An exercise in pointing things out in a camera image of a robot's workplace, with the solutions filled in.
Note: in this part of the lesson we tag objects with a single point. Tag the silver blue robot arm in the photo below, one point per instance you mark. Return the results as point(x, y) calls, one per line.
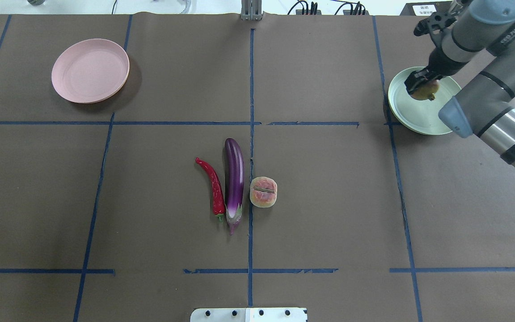
point(482, 107)

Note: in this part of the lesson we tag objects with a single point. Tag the purple eggplant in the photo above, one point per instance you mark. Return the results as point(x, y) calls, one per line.
point(235, 185)

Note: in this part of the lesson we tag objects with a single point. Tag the white label card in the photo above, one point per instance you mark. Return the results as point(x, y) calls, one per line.
point(424, 9)

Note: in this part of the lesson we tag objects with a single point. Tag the green plate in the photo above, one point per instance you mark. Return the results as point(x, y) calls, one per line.
point(420, 116)

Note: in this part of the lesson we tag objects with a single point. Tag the red yellow apple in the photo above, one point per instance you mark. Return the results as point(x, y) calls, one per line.
point(426, 91)

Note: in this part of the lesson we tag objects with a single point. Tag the pink plate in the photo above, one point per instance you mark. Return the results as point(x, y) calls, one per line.
point(90, 71)

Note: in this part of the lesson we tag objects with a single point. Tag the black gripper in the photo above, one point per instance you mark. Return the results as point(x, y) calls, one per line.
point(439, 62)

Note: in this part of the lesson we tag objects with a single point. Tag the white camera mast with base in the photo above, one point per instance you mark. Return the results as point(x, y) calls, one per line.
point(259, 314)

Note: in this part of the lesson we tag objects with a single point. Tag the pink peach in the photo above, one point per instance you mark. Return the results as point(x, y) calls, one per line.
point(263, 192)

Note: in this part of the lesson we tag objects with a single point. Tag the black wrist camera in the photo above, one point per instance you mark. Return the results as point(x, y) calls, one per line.
point(435, 23)

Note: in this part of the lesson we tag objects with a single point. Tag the aluminium frame post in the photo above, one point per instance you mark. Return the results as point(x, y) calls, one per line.
point(251, 10)

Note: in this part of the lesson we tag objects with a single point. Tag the red chili pepper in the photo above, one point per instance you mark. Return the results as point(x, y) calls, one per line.
point(218, 203)

